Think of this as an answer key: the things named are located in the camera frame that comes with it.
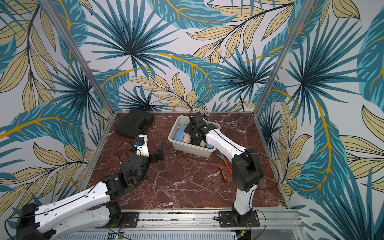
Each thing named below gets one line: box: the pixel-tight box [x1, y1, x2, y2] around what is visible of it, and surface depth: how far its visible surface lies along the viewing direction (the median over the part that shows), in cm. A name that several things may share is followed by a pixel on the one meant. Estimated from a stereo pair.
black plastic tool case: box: [115, 108, 155, 139], surface depth 109 cm
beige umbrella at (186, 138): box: [183, 132, 191, 144], surface depth 89 cm
